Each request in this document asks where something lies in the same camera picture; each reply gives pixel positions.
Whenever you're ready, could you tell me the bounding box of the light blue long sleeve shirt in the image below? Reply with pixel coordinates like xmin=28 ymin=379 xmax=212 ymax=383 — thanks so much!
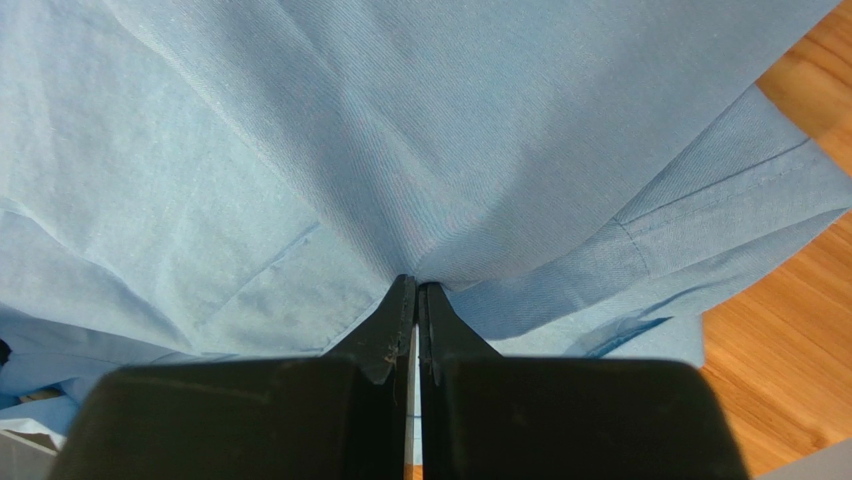
xmin=1 ymin=1 xmax=851 ymax=442

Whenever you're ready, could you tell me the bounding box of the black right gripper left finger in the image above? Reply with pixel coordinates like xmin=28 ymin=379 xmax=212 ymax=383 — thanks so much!
xmin=50 ymin=275 xmax=416 ymax=479

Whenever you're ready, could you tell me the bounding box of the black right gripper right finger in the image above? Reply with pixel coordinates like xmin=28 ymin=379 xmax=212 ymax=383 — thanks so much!
xmin=417 ymin=283 xmax=748 ymax=479

